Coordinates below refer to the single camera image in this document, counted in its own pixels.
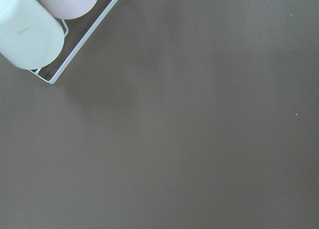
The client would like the white wire cup rack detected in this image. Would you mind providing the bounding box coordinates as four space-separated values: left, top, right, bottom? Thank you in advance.
29 0 119 84

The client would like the pink plastic cup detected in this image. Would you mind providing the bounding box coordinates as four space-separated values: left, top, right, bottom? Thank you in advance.
39 0 97 19

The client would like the mint green plastic cup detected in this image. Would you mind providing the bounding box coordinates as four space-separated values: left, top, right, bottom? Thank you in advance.
0 0 64 70

